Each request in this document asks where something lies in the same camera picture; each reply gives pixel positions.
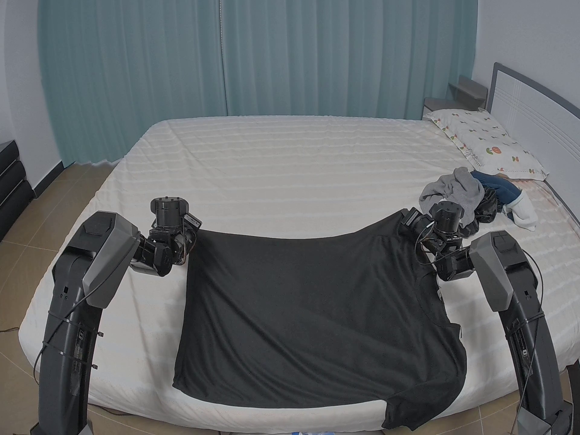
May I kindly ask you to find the blue-green curtain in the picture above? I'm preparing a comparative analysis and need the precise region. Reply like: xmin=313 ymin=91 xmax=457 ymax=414
xmin=38 ymin=0 xmax=479 ymax=167

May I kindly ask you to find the pile of clothes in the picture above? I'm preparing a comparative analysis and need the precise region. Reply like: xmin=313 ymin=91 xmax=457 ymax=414
xmin=419 ymin=167 xmax=539 ymax=237

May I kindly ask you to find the black T-shirt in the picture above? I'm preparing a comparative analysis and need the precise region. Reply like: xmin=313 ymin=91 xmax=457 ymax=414
xmin=172 ymin=208 xmax=467 ymax=430

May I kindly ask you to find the bed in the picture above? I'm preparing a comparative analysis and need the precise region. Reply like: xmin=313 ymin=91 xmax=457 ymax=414
xmin=18 ymin=62 xmax=580 ymax=418

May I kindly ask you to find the white printed pillow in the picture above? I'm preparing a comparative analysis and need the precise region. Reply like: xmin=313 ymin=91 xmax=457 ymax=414
xmin=422 ymin=108 xmax=549 ymax=182

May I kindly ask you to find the black chest of drawers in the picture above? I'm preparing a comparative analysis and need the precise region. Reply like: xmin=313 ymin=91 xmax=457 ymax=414
xmin=0 ymin=140 xmax=33 ymax=243

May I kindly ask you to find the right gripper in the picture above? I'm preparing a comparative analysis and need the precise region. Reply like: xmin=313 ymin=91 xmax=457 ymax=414
xmin=401 ymin=208 xmax=433 ymax=243

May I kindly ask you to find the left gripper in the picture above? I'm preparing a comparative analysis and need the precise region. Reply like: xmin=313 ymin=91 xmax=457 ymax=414
xmin=180 ymin=211 xmax=203 ymax=244

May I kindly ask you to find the grey bedside table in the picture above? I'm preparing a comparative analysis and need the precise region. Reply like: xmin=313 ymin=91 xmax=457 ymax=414
xmin=424 ymin=74 xmax=488 ymax=117

